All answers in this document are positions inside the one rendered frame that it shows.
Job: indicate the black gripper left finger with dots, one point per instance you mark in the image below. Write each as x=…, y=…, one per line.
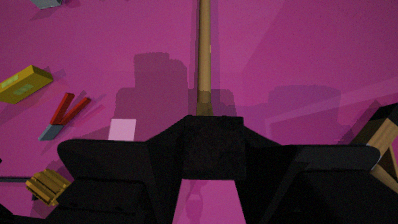
x=157, y=162

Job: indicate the red-handled pliers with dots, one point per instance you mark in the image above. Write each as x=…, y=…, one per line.
x=59, y=120

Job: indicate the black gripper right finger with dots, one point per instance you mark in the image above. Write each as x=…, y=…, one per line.
x=271, y=169

